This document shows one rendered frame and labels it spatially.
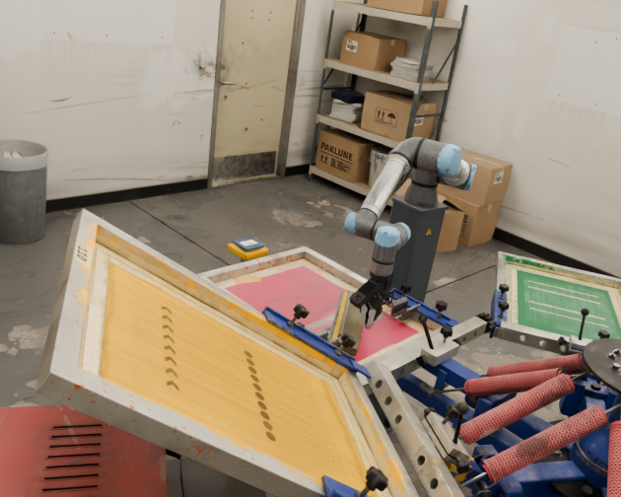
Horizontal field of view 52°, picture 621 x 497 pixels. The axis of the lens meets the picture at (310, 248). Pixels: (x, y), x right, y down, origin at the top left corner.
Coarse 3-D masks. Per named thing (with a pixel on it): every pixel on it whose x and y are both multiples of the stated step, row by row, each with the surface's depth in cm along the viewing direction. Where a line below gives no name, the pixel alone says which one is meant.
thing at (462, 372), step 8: (448, 360) 196; (424, 368) 199; (432, 368) 197; (440, 368) 194; (448, 368) 192; (456, 368) 193; (464, 368) 193; (448, 376) 192; (456, 376) 190; (464, 376) 189; (472, 376) 190; (480, 376) 191; (448, 384) 193; (456, 384) 191; (464, 392) 189
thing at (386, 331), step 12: (276, 276) 253; (288, 276) 254; (300, 276) 256; (312, 276) 257; (336, 288) 250; (384, 312) 238; (384, 324) 229; (396, 324) 230; (372, 336) 220; (384, 336) 221; (396, 336) 222; (408, 336) 224
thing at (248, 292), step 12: (264, 276) 251; (228, 288) 238; (240, 288) 239; (252, 288) 241; (264, 288) 242; (276, 288) 243; (252, 300) 232; (312, 324) 222; (324, 324) 223; (360, 336) 219; (360, 348) 212; (372, 348) 213; (360, 360) 205
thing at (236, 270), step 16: (272, 256) 261; (288, 256) 264; (304, 256) 272; (320, 256) 267; (208, 272) 240; (224, 272) 242; (240, 272) 248; (336, 272) 259; (352, 272) 257; (416, 320) 234; (432, 320) 229; (432, 336) 219
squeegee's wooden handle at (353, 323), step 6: (354, 306) 231; (348, 312) 225; (354, 312) 227; (348, 318) 222; (354, 318) 223; (360, 318) 224; (348, 324) 217; (354, 324) 219; (360, 324) 220; (348, 330) 214; (354, 330) 215; (360, 330) 217; (354, 336) 212; (348, 348) 206; (354, 348) 206; (354, 354) 206
